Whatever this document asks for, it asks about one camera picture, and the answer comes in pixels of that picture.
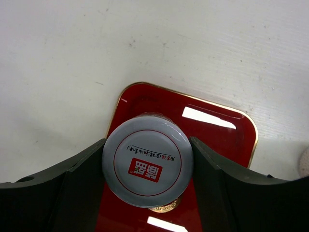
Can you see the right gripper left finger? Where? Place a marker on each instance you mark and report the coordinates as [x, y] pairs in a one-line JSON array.
[[62, 198]]

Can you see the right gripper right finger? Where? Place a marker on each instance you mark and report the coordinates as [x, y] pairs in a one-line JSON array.
[[232, 198]]

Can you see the grey-lid spice jar front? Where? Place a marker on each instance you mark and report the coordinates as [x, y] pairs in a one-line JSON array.
[[147, 161]]

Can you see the pink-lid spice bottle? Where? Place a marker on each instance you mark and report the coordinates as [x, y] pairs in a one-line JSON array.
[[303, 163]]

